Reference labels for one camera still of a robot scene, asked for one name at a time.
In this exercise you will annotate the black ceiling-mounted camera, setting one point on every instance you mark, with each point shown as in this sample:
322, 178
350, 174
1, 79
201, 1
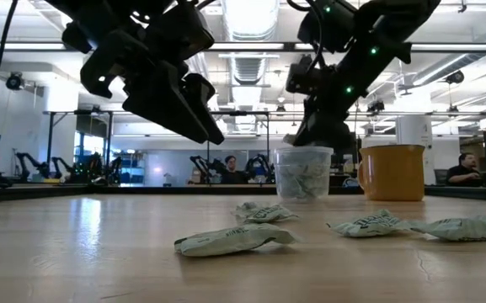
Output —
14, 81
454, 77
375, 106

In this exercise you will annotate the silver ventilation duct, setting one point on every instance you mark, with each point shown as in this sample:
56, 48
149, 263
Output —
249, 21

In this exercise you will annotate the yellow enamel mug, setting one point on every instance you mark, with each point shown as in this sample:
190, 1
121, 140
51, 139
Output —
394, 177

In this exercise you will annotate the black background station frame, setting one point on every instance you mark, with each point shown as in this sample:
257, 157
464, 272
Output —
50, 143
268, 143

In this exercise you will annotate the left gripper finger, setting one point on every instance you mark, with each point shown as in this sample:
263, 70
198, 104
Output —
162, 105
204, 101

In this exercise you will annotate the person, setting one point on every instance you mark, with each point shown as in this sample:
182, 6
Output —
463, 172
232, 174

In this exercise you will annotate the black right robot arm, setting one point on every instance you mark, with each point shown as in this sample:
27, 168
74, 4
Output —
394, 21

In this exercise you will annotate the long linear ceiling light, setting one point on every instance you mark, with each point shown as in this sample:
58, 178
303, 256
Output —
247, 46

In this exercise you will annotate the white round column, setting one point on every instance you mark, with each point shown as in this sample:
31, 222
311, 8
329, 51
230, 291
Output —
413, 126

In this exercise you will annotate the clear plastic cup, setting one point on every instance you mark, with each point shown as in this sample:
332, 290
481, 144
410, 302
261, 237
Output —
303, 168

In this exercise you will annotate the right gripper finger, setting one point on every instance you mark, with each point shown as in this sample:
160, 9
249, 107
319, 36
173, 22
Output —
306, 136
331, 132

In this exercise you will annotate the black aluminium table frame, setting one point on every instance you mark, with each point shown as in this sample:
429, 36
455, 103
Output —
99, 190

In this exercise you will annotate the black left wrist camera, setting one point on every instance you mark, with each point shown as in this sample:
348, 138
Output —
181, 31

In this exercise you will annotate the background black robot arm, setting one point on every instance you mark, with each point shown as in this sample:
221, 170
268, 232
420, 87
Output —
261, 166
28, 162
93, 168
204, 168

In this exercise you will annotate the dark grey office chair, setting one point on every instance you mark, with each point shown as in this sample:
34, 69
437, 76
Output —
440, 177

